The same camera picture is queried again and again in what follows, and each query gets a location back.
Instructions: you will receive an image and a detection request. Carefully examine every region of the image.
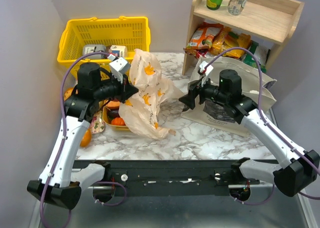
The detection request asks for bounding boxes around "purple toy eggplant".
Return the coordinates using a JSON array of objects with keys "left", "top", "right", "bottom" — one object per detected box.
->
[{"left": 107, "top": 109, "right": 120, "bottom": 120}]

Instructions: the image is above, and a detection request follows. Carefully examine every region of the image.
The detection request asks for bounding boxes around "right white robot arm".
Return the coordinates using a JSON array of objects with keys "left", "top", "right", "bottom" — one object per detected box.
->
[{"left": 178, "top": 69, "right": 320, "bottom": 197}]

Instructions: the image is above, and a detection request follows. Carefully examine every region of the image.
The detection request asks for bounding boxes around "banana print plastic bag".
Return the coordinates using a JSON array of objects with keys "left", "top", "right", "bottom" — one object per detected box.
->
[{"left": 119, "top": 49, "right": 184, "bottom": 140}]

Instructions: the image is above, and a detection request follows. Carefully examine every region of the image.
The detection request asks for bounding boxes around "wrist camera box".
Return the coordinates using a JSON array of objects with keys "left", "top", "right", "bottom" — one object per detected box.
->
[
  {"left": 198, "top": 61, "right": 214, "bottom": 87},
  {"left": 109, "top": 57, "right": 131, "bottom": 82}
]

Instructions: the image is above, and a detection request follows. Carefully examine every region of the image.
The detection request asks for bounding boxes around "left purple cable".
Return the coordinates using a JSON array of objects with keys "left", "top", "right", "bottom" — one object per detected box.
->
[{"left": 39, "top": 50, "right": 113, "bottom": 228}]

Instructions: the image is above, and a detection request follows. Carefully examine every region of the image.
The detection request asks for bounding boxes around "red snack bag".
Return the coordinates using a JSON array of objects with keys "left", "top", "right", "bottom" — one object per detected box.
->
[{"left": 183, "top": 48, "right": 208, "bottom": 59}]

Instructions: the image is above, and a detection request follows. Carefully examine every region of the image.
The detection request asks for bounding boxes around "beige canvas tote bag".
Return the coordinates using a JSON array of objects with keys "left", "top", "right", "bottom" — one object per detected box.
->
[{"left": 181, "top": 55, "right": 278, "bottom": 138}]

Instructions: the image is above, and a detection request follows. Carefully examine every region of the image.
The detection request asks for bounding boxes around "brown milk carton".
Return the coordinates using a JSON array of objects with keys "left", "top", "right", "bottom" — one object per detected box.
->
[{"left": 106, "top": 45, "right": 128, "bottom": 58}]

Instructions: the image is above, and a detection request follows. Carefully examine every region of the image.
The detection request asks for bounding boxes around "braided orange toy bread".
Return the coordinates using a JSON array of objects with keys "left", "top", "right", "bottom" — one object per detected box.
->
[{"left": 80, "top": 129, "right": 92, "bottom": 148}]

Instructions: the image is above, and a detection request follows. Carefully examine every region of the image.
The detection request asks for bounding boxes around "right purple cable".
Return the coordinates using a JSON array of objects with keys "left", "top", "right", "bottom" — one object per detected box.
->
[{"left": 203, "top": 47, "right": 320, "bottom": 201}]

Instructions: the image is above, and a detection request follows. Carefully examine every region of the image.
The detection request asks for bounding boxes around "green snack bag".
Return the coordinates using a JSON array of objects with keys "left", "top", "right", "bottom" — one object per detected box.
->
[{"left": 241, "top": 41, "right": 270, "bottom": 73}]

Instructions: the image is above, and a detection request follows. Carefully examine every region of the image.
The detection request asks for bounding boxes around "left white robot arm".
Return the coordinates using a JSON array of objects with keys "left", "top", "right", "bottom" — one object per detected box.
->
[{"left": 27, "top": 58, "right": 139, "bottom": 210}]

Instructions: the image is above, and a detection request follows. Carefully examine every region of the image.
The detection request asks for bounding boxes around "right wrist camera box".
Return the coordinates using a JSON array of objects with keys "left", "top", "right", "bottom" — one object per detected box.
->
[{"left": 198, "top": 61, "right": 214, "bottom": 87}]

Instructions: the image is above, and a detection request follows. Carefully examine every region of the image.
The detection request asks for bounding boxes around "toy bread loaf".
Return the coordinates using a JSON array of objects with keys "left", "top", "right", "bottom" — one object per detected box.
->
[{"left": 63, "top": 87, "right": 74, "bottom": 101}]

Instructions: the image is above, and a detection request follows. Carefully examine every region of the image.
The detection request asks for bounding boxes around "orange snack bag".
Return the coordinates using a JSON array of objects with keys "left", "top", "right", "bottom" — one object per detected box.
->
[{"left": 186, "top": 22, "right": 224, "bottom": 50}]

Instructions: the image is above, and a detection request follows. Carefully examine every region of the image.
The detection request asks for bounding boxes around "grey wrapped package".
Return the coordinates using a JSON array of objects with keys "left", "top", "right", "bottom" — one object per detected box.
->
[{"left": 82, "top": 44, "right": 107, "bottom": 56}]

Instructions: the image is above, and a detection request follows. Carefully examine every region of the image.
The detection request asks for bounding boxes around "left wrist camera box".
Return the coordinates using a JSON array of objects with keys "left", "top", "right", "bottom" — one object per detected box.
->
[{"left": 109, "top": 57, "right": 131, "bottom": 82}]

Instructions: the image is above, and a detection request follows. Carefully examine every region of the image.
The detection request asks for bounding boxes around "purple cable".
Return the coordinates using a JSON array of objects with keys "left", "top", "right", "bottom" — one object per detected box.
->
[
  {"left": 39, "top": 50, "right": 113, "bottom": 228},
  {"left": 203, "top": 47, "right": 320, "bottom": 201}
]

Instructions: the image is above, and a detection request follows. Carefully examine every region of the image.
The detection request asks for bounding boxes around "yellow food tray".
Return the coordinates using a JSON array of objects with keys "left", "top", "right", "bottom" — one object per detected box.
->
[{"left": 102, "top": 106, "right": 130, "bottom": 131}]

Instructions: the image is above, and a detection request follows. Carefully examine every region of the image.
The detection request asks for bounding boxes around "yellow plastic shopping basket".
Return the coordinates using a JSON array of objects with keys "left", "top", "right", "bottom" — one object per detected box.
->
[{"left": 57, "top": 16, "right": 151, "bottom": 69}]

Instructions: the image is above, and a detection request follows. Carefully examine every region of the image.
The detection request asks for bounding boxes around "yellow chips bag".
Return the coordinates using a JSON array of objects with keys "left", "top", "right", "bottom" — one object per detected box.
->
[{"left": 209, "top": 26, "right": 252, "bottom": 56}]

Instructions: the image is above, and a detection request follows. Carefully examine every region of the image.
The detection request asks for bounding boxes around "orange toy pumpkin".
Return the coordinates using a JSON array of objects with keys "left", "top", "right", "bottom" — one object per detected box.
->
[{"left": 110, "top": 117, "right": 126, "bottom": 126}]

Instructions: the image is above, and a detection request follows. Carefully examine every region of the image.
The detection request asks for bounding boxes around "wooden shelf unit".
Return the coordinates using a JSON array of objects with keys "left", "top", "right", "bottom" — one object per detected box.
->
[{"left": 186, "top": 0, "right": 305, "bottom": 70}]

